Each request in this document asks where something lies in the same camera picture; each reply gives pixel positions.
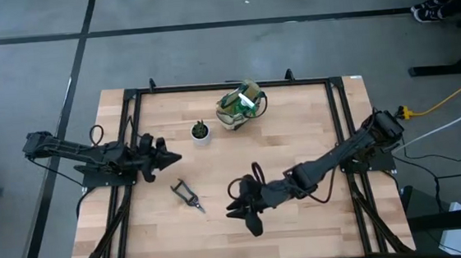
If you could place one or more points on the black aluminium table frame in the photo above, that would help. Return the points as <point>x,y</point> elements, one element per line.
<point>194,87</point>

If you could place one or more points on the beige canvas gardening bag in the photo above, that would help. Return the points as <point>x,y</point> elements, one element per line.
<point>229,118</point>

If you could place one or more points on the black desk foot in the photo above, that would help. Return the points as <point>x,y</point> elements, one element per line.
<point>448,68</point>

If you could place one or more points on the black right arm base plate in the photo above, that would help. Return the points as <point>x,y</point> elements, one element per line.
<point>381,164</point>

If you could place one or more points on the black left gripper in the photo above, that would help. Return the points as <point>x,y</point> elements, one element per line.
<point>148,152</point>

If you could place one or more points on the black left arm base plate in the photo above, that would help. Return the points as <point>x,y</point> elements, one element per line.
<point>94,181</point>

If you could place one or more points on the small plant in white pot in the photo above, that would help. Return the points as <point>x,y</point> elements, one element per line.
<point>200,135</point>

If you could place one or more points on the green spray bottle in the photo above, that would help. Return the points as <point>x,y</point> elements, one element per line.
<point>232,103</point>

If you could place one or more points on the person's black shoe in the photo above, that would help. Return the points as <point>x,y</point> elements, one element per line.
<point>420,5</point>
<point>427,15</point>

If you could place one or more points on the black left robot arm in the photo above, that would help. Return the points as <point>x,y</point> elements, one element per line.
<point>71,151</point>

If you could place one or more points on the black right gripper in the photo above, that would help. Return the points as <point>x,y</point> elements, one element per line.
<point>268,194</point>

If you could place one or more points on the black pruning shears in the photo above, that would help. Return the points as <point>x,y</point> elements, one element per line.
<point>186,194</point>

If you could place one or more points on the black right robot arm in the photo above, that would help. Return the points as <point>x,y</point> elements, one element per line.
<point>328,160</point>

